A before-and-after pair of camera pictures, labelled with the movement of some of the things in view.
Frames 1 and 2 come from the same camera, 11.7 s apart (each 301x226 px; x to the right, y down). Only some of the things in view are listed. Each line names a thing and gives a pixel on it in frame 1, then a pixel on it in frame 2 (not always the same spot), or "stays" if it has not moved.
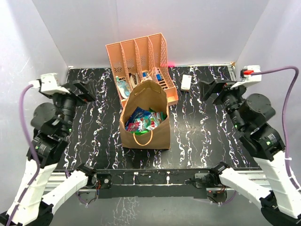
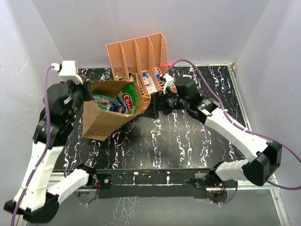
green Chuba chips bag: x=149 y=122 to x=128 y=99
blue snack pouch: x=138 y=113 to x=121 y=108
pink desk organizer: x=136 y=60 stays
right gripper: x=220 y=86 to x=156 y=104
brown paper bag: x=146 y=93 to x=113 y=104
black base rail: x=164 y=183 stays
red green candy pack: x=145 y=124 to x=105 y=102
